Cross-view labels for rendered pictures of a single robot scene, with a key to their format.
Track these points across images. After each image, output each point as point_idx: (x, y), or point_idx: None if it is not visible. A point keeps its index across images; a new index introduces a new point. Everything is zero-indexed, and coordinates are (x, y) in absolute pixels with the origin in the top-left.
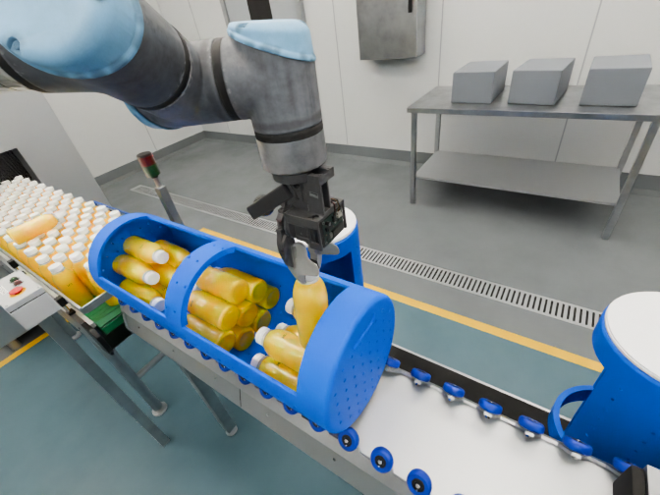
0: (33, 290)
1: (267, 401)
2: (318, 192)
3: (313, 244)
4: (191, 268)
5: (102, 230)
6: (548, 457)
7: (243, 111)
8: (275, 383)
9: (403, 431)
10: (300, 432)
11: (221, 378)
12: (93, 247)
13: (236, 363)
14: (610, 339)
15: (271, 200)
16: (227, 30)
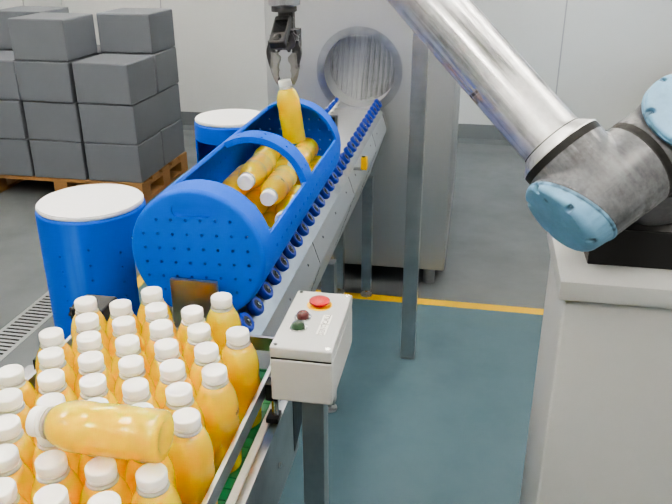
0: (307, 292)
1: (318, 222)
2: (294, 14)
3: (300, 43)
4: (273, 136)
5: (218, 192)
6: None
7: None
8: (332, 144)
9: None
10: (328, 221)
11: (307, 256)
12: (243, 205)
13: (326, 158)
14: (234, 128)
15: (289, 28)
16: None
